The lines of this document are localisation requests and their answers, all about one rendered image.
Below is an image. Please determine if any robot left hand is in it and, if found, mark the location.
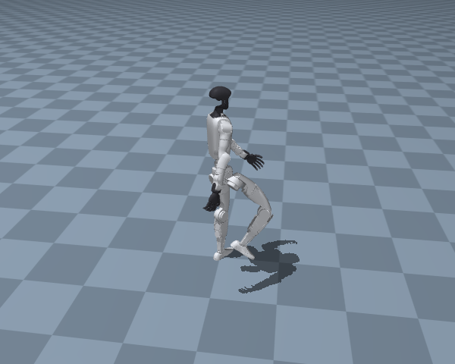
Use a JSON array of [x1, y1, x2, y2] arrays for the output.
[[243, 150, 264, 171]]

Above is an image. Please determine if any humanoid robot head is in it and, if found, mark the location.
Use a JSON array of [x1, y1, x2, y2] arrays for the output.
[[209, 86, 231, 118]]

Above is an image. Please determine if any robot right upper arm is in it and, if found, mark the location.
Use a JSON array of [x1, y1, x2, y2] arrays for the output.
[[218, 121, 233, 160]]

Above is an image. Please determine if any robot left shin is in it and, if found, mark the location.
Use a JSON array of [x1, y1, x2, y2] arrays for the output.
[[214, 209, 228, 253]]

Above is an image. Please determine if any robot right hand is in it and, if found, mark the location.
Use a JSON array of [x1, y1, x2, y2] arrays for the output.
[[203, 183, 221, 212]]

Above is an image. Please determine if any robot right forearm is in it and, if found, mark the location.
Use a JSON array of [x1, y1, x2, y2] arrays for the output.
[[213, 153, 230, 191]]

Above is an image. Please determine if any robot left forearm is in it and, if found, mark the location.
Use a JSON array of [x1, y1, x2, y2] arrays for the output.
[[231, 139, 248, 158]]

